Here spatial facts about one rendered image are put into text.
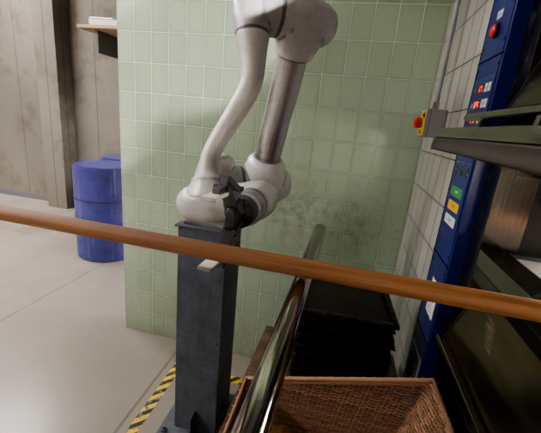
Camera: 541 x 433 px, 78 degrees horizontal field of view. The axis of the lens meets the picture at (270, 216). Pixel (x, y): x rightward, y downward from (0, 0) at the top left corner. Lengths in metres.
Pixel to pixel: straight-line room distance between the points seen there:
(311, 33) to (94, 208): 2.65
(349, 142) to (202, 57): 0.86
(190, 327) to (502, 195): 1.20
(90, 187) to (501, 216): 3.04
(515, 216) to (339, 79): 1.08
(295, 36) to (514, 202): 0.72
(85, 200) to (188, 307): 2.12
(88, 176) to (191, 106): 1.65
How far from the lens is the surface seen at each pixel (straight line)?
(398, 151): 1.72
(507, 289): 0.76
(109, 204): 3.33
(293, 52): 1.14
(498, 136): 0.50
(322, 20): 1.14
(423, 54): 1.75
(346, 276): 0.52
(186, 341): 1.56
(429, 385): 0.97
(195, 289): 1.41
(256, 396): 0.34
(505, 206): 0.88
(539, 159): 0.39
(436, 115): 1.38
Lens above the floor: 1.41
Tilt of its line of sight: 16 degrees down
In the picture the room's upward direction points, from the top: 6 degrees clockwise
